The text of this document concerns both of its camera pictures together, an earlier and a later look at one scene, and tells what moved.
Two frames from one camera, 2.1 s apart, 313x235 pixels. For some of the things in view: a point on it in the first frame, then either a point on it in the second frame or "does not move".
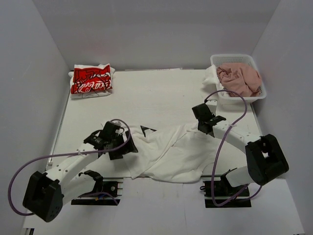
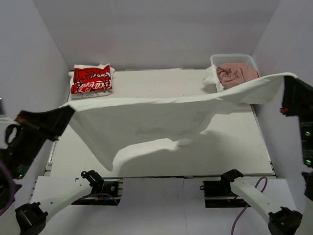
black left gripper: (125, 146) -> (39, 124)
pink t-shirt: (238, 78) does not move
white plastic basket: (223, 98) does not move
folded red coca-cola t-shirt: (91, 80) does not move
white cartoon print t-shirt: (212, 78) does not move
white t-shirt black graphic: (177, 154) -> (112, 125)
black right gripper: (205, 126) -> (294, 104)
